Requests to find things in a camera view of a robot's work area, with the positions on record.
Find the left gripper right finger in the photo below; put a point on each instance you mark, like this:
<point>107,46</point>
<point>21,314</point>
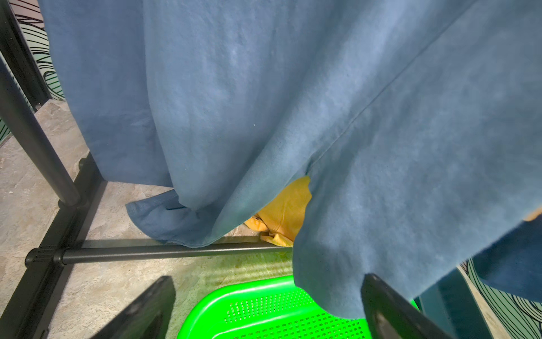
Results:
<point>389,315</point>

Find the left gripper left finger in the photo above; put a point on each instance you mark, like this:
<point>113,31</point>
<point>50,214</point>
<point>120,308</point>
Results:
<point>148,316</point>

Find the light blue t-shirt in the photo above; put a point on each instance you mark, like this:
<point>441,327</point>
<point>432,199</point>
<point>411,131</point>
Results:
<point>418,124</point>

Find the dark teal plastic bin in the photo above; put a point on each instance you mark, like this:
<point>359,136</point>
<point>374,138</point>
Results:
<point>451,306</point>

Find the green plastic basket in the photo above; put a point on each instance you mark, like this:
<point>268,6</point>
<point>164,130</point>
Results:
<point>271,308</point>

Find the black clothes rack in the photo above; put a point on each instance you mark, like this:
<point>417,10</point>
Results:
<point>48,267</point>

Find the dark navy t-shirt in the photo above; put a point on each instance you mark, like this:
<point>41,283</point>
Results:
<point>513,264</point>

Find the tan yellow t-shirt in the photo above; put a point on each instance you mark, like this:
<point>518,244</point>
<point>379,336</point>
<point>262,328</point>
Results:
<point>280,221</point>

